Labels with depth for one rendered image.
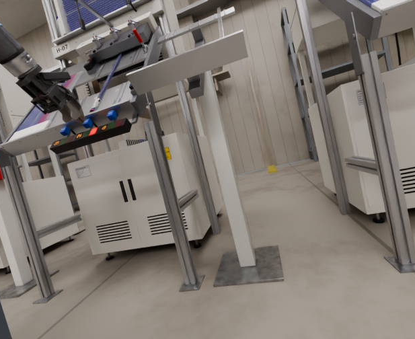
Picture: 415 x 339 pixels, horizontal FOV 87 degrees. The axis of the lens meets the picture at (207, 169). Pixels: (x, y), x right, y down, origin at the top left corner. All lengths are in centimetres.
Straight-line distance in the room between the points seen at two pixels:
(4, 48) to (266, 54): 399
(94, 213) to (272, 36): 398
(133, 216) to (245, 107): 333
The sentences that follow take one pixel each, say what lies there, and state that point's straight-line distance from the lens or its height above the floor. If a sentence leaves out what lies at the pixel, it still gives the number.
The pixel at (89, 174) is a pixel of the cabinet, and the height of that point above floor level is 53.
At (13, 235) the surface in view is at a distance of 170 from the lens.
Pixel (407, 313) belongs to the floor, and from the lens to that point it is 77.
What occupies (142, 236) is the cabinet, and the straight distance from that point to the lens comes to 131.
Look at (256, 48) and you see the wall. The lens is 449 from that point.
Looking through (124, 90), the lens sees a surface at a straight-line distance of 101.
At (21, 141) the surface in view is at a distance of 122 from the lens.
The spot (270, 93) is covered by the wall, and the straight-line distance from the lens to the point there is 427.
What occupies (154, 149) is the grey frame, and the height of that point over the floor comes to 54.
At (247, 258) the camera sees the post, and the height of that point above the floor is 4.
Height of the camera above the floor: 47
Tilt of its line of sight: 3 degrees down
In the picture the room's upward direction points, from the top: 14 degrees counter-clockwise
